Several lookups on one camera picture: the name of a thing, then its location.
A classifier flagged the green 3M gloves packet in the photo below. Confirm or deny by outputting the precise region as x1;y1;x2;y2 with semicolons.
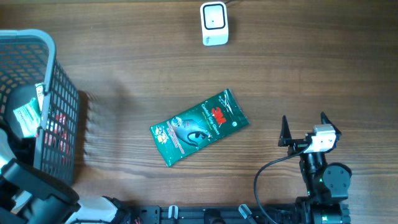
150;89;249;167

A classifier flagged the red Nescafe sachet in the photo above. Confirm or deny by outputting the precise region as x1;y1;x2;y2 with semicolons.
44;113;71;165

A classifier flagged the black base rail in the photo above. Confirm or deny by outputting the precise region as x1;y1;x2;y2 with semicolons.
124;203;351;224

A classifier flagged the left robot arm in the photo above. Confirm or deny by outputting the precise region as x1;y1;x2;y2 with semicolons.
1;121;132;223

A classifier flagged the light green tissue pack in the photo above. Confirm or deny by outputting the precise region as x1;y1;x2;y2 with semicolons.
13;98;41;138

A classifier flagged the green white battery pack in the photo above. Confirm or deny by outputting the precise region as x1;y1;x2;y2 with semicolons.
35;83;45;111

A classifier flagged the grey plastic shopping basket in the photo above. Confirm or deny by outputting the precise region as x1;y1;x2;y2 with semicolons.
1;29;80;185

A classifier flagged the white barcode scanner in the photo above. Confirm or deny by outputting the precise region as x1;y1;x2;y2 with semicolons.
200;1;229;47

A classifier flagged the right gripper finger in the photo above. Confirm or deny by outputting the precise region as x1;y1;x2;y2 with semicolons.
278;115;292;147
320;111;342;136

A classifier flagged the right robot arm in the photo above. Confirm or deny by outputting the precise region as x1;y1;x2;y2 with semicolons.
277;112;352;224

